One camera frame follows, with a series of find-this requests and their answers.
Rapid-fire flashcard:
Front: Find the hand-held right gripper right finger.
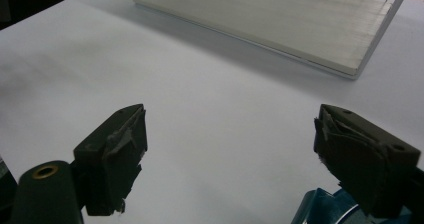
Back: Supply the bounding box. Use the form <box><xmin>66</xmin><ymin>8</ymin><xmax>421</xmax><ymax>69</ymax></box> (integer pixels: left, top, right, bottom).
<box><xmin>313</xmin><ymin>104</ymin><xmax>422</xmax><ymax>219</ymax></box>

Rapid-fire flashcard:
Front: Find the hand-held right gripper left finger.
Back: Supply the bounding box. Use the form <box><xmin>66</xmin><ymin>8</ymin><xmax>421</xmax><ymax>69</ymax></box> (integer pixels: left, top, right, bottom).
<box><xmin>72</xmin><ymin>103</ymin><xmax>149</xmax><ymax>217</ymax></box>

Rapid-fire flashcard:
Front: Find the blue round object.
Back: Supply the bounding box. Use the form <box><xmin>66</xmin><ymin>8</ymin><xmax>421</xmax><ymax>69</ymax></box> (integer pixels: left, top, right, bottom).
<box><xmin>290</xmin><ymin>187</ymin><xmax>413</xmax><ymax>224</ymax></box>

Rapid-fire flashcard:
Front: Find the white wire shelf rack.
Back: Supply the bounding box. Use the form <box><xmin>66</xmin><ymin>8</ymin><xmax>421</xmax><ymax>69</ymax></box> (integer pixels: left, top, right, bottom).
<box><xmin>126</xmin><ymin>0</ymin><xmax>414</xmax><ymax>81</ymax></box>

